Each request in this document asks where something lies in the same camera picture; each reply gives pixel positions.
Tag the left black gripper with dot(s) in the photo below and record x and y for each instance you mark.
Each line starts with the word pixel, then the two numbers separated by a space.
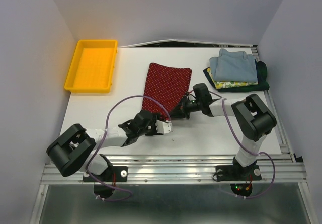
pixel 153 132

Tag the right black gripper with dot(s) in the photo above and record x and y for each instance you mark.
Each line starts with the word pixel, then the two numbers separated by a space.
pixel 180 112

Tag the red polka dot skirt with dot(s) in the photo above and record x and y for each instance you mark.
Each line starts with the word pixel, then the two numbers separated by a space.
pixel 164 88

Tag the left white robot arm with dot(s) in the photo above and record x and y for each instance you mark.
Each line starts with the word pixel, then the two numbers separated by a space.
pixel 73 150

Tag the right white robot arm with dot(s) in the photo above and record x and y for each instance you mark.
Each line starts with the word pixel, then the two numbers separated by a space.
pixel 249 119

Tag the yellow floral folded skirt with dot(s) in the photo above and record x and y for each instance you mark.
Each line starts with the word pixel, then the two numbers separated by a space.
pixel 225 84

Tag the light blue folded skirt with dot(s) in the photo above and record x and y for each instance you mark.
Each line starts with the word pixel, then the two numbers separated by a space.
pixel 233 66

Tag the yellow plastic tray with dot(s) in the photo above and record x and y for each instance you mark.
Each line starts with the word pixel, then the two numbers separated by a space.
pixel 92 65

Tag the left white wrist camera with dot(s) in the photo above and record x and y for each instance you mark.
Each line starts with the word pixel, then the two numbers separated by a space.
pixel 163 127

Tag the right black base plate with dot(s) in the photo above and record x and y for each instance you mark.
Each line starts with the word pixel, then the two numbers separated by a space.
pixel 241 178

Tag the aluminium rail frame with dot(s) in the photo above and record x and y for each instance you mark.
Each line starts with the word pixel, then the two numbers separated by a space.
pixel 171 176

